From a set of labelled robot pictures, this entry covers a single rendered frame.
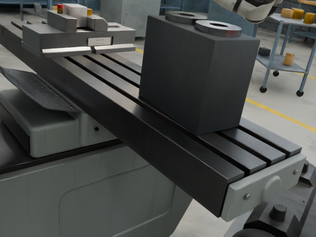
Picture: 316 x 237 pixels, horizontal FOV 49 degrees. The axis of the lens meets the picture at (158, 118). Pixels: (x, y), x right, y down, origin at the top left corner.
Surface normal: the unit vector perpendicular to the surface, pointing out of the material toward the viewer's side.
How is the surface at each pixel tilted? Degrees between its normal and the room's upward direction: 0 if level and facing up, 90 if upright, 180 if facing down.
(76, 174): 90
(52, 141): 90
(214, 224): 0
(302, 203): 0
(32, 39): 90
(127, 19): 90
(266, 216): 0
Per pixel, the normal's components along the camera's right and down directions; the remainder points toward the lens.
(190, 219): 0.13, -0.90
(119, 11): -0.71, 0.21
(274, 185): 0.62, 0.40
